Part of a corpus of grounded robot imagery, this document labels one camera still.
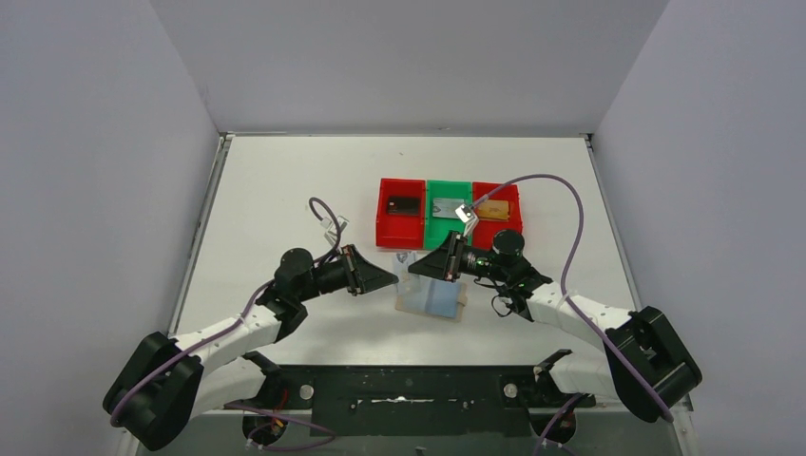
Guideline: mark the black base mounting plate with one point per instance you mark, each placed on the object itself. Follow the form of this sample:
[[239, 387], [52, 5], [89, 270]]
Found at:
[[414, 401]]

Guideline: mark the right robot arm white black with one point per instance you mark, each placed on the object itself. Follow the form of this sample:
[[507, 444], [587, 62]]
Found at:
[[643, 361]]

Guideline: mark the silver credit card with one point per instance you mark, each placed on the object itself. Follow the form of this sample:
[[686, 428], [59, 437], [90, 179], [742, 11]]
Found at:
[[445, 208]]

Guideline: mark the left red plastic bin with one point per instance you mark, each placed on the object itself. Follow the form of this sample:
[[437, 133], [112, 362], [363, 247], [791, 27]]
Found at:
[[399, 232]]

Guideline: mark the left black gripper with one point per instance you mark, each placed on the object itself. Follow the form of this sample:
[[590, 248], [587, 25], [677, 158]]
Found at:
[[352, 271]]

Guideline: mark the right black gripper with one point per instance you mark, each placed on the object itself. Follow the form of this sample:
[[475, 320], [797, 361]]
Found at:
[[445, 263]]

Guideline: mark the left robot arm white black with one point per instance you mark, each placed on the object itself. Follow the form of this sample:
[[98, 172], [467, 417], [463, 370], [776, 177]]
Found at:
[[168, 380]]

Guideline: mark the black credit card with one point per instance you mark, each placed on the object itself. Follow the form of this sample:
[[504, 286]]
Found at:
[[403, 206]]

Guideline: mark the silver VIP card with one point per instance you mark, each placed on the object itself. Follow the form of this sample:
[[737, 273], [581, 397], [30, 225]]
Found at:
[[403, 267]]

